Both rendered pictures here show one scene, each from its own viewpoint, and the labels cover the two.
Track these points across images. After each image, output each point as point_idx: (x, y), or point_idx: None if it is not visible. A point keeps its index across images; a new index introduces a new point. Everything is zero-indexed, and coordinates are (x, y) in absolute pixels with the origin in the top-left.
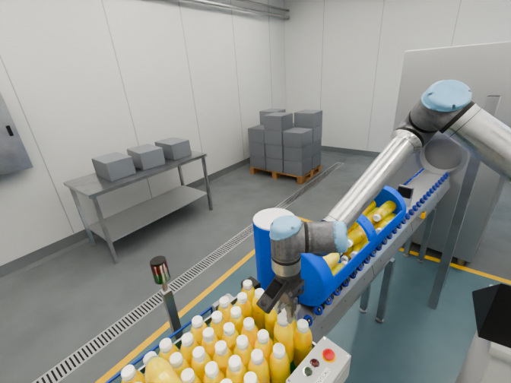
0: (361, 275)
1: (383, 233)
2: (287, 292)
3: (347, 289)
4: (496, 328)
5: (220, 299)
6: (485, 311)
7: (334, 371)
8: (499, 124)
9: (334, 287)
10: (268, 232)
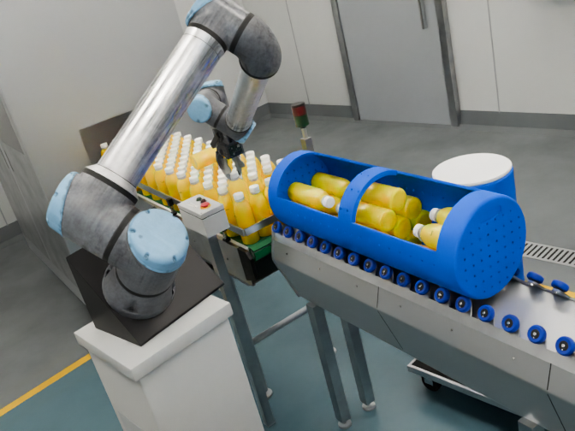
0: (351, 273)
1: (369, 237)
2: (217, 143)
3: (324, 259)
4: None
5: (282, 158)
6: None
7: (193, 209)
8: (169, 55)
9: (281, 212)
10: None
